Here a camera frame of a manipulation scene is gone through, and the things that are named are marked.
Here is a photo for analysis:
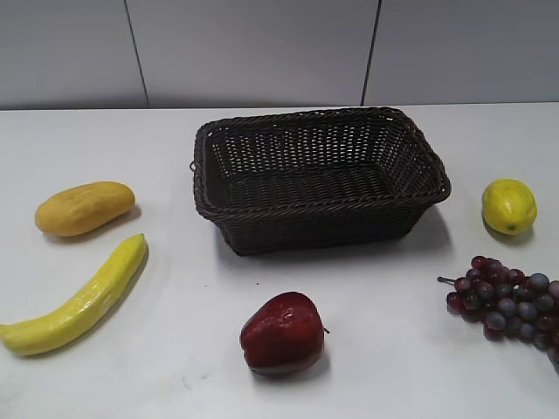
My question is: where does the yellow banana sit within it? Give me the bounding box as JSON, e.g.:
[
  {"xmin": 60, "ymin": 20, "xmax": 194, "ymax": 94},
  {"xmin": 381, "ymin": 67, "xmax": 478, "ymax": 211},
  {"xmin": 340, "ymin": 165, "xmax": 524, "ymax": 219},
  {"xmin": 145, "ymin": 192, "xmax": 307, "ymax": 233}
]
[{"xmin": 1, "ymin": 234, "xmax": 148, "ymax": 356}]

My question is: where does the dark woven wicker basket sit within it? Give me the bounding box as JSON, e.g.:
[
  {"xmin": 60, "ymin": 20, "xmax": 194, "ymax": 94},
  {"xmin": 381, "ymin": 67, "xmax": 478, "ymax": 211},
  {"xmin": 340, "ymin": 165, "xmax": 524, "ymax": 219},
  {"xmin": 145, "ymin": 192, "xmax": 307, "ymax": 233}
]
[{"xmin": 192, "ymin": 107, "xmax": 452, "ymax": 256}]

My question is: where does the red apple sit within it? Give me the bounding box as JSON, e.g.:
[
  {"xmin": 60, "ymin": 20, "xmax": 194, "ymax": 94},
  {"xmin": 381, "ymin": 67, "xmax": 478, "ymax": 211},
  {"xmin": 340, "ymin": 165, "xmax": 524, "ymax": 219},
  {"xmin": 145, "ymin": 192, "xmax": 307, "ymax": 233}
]
[{"xmin": 239, "ymin": 292, "xmax": 326, "ymax": 377}]

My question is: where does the yellow mango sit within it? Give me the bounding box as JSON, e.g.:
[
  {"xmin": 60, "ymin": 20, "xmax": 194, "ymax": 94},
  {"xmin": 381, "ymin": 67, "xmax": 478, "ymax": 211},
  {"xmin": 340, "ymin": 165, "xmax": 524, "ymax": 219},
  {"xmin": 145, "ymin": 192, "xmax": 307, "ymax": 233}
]
[{"xmin": 35, "ymin": 182, "xmax": 135, "ymax": 237}]

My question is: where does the yellow lemon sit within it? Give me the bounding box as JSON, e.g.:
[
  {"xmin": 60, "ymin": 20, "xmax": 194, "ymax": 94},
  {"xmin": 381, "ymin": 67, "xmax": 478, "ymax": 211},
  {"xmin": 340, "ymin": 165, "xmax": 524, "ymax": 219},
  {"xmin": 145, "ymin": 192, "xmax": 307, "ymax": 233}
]
[{"xmin": 481, "ymin": 179, "xmax": 538, "ymax": 236}]

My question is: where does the purple grape bunch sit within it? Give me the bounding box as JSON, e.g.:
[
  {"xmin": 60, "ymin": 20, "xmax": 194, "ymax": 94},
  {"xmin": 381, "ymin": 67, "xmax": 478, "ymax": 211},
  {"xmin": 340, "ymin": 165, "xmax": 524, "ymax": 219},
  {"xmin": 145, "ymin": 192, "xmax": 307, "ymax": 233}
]
[{"xmin": 437, "ymin": 255, "xmax": 558, "ymax": 370}]

